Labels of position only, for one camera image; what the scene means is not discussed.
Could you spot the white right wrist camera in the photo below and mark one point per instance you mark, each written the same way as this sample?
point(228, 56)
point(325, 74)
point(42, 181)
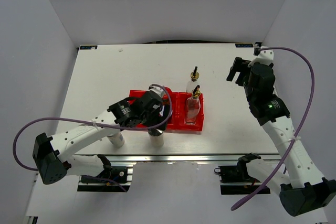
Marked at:
point(263, 56)

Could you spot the blue right corner sticker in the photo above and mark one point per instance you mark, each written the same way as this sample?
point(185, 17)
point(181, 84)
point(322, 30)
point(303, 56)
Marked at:
point(244, 45)

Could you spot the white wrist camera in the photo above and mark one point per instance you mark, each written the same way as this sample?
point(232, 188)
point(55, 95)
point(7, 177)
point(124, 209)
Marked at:
point(158, 90)
point(263, 56)

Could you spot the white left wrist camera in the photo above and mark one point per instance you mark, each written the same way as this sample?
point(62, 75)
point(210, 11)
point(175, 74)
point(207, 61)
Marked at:
point(158, 90)

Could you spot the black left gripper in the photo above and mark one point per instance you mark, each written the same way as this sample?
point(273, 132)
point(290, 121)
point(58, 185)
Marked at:
point(158, 119)

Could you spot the glass bottle with dark sauce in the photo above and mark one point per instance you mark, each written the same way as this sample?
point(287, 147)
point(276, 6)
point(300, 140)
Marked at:
point(194, 76)

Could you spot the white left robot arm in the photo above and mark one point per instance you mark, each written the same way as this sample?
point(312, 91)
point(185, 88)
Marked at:
point(57, 156)

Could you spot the silver-top white cylinder canister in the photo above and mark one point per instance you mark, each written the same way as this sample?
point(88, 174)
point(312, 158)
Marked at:
point(156, 137)

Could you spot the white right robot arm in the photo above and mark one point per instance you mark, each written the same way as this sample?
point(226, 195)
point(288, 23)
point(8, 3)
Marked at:
point(296, 180)

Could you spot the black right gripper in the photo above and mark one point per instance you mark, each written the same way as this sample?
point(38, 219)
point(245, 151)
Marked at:
point(239, 65)

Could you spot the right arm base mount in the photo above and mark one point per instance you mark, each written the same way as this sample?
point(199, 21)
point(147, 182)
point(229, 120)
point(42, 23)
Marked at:
point(234, 179)

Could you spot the clear glass bottle gold spout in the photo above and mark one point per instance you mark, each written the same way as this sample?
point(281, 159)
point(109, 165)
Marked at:
point(192, 106)

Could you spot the red-lid sauce jar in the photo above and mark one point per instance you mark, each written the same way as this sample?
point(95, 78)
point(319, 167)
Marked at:
point(165, 100)

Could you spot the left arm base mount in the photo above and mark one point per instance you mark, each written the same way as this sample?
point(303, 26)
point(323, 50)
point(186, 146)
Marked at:
point(117, 180)

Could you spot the silver-lid white shaker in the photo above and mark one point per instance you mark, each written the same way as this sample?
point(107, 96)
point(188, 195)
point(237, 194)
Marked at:
point(117, 140)

